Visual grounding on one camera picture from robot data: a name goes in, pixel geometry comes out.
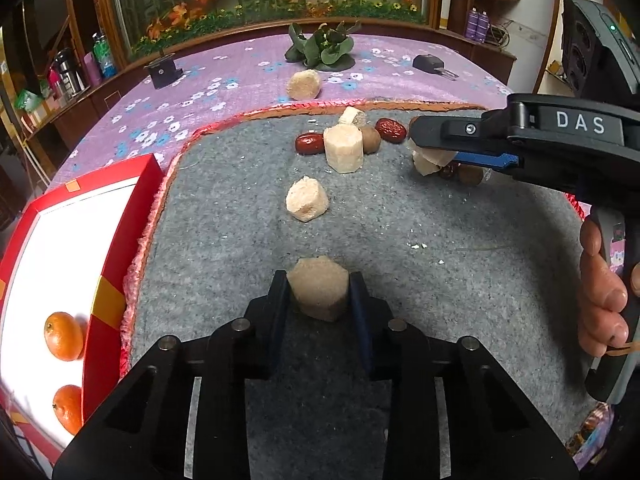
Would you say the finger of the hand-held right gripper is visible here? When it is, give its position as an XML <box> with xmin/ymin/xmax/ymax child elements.
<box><xmin>452</xmin><ymin>152</ymin><xmax>521</xmax><ymax>171</ymax></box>
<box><xmin>414</xmin><ymin>114</ymin><xmax>508</xmax><ymax>154</ymax></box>

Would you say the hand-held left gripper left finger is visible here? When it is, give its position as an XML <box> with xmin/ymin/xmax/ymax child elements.
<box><xmin>52</xmin><ymin>270</ymin><xmax>291</xmax><ymax>480</ymax></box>

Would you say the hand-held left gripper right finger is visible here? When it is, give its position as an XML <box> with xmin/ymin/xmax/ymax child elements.
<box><xmin>349</xmin><ymin>271</ymin><xmax>581</xmax><ymax>480</ymax></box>

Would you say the red gift box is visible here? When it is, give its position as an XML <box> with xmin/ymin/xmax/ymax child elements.
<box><xmin>0</xmin><ymin>154</ymin><xmax>166</xmax><ymax>463</ymax></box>

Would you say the person's right hand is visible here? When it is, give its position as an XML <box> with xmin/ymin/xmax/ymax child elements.
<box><xmin>580</xmin><ymin>219</ymin><xmax>640</xmax><ymax>358</ymax></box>

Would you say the black key fob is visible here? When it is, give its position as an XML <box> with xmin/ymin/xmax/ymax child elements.
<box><xmin>412</xmin><ymin>54</ymin><xmax>460</xmax><ymax>81</ymax></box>

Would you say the grey felt mat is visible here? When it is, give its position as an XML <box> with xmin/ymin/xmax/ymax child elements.
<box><xmin>120</xmin><ymin>100</ymin><xmax>588</xmax><ymax>480</ymax></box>

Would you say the green plant ornament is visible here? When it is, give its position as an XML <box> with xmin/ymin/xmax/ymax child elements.
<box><xmin>284</xmin><ymin>21</ymin><xmax>362</xmax><ymax>72</ymax></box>

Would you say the orange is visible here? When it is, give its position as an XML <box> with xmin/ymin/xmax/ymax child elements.
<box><xmin>44</xmin><ymin>311</ymin><xmax>85</xmax><ymax>362</ymax></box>
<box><xmin>52</xmin><ymin>385</ymin><xmax>83</xmax><ymax>436</ymax></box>

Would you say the black cylinder holder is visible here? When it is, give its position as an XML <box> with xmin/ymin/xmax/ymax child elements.
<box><xmin>144</xmin><ymin>55</ymin><xmax>183</xmax><ymax>90</ymax></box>

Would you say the wooden counter cabinet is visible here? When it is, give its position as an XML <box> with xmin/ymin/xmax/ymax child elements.
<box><xmin>20</xmin><ymin>15</ymin><xmax>518</xmax><ymax>196</ymax></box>

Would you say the purple bottle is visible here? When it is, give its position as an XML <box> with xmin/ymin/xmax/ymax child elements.
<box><xmin>82</xmin><ymin>52</ymin><xmax>101</xmax><ymax>87</ymax></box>

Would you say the green bottle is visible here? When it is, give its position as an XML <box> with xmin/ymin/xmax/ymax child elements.
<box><xmin>92</xmin><ymin>32</ymin><xmax>117</xmax><ymax>79</ymax></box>

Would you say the steel thermos jug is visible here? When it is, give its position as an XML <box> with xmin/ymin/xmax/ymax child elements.
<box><xmin>52</xmin><ymin>49</ymin><xmax>86</xmax><ymax>98</ymax></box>

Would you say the green plastic bag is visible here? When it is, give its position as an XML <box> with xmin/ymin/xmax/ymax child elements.
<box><xmin>12</xmin><ymin>89</ymin><xmax>41</xmax><ymax>113</ymax></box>

